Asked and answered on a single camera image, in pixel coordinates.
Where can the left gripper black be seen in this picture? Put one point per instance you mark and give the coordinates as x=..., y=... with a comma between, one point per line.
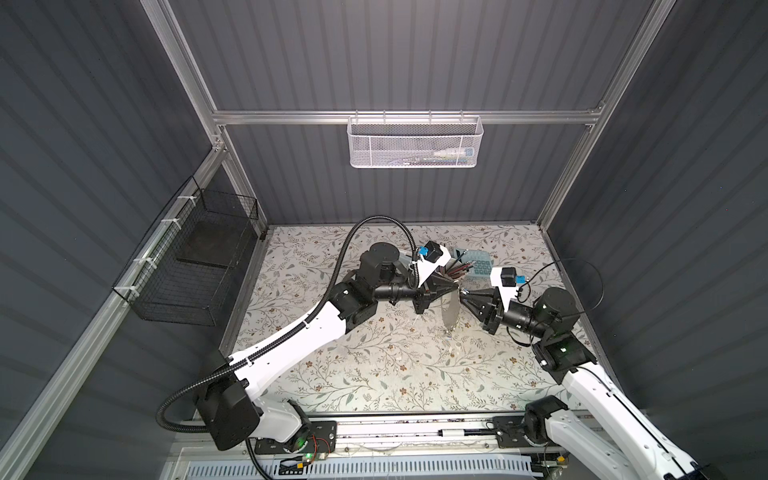
x=425, y=293

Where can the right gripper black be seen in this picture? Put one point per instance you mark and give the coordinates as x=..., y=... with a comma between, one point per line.
x=492, y=310

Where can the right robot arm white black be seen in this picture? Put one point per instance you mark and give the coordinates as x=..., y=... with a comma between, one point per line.
x=630, y=445

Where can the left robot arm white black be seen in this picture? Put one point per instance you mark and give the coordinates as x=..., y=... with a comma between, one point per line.
x=236, y=407

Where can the glue tube in basket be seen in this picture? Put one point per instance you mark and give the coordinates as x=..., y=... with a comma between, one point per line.
x=456, y=155

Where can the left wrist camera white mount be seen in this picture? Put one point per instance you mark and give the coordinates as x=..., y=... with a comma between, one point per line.
x=429, y=258

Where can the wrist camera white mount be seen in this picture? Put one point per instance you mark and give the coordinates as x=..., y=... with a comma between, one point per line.
x=429, y=258
x=508, y=282

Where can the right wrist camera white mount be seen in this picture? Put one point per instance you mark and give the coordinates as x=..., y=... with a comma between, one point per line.
x=508, y=282

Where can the white wire mesh basket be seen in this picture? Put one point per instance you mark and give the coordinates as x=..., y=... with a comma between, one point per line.
x=389, y=143

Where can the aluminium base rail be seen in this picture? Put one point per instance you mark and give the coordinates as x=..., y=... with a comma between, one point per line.
x=360, y=434

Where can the black wire basket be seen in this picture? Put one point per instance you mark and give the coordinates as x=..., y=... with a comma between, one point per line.
x=191, y=273

